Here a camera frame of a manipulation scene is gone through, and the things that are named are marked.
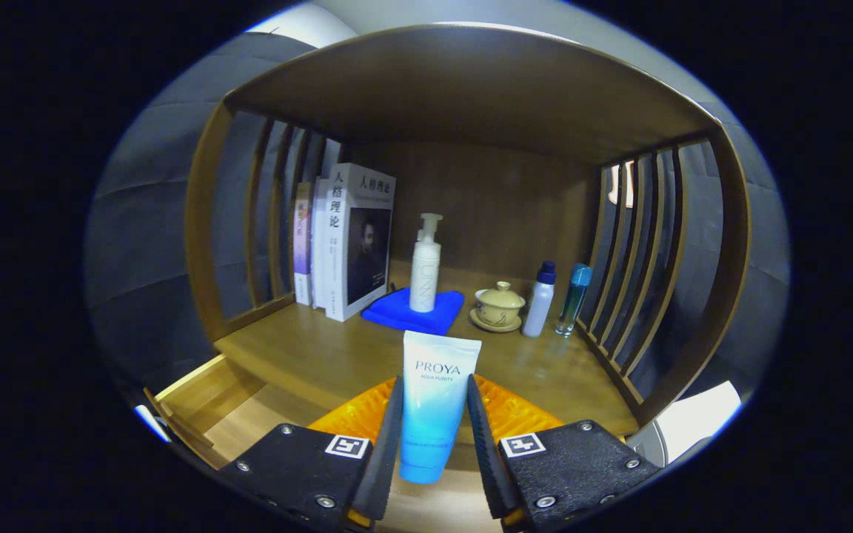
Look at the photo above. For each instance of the folded blue cloth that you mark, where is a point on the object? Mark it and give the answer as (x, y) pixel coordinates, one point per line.
(397, 314)

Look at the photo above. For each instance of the white pump bottle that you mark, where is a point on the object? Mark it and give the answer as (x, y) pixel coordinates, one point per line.
(424, 277)

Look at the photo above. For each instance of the white and blue cosmetic tube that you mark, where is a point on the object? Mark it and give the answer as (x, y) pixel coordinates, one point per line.
(434, 400)

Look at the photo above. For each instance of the yellow lidded teacup with saucer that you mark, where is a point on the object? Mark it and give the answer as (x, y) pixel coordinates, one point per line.
(499, 307)

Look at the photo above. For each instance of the white drawer unit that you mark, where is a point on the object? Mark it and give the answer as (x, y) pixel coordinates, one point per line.
(693, 422)

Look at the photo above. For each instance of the wooden countertop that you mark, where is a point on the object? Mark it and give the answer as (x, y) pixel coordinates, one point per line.
(338, 355)

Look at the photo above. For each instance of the brown wooden drawer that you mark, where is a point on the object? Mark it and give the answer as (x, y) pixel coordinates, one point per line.
(204, 400)

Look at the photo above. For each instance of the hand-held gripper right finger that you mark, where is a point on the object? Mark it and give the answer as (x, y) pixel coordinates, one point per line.
(482, 451)

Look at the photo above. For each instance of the white bottle dark blue cap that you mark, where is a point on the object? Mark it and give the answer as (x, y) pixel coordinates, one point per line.
(537, 307)

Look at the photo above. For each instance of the thin white book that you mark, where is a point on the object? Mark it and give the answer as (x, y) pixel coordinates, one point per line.
(320, 244)

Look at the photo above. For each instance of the brown wooden cabinet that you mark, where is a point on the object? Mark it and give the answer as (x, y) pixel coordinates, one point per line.
(471, 89)

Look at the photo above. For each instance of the purple spine book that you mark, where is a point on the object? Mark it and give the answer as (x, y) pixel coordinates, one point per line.
(302, 244)

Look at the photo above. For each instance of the clear blue bottle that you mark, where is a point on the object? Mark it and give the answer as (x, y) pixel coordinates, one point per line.
(573, 300)

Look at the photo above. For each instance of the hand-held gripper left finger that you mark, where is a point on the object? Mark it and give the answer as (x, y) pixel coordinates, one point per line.
(389, 451)

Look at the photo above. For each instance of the thick white portrait book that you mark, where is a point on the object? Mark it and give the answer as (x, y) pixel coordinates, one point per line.
(360, 244)

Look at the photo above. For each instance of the black backdrop cloth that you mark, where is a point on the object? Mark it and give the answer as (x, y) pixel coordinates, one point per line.
(138, 222)

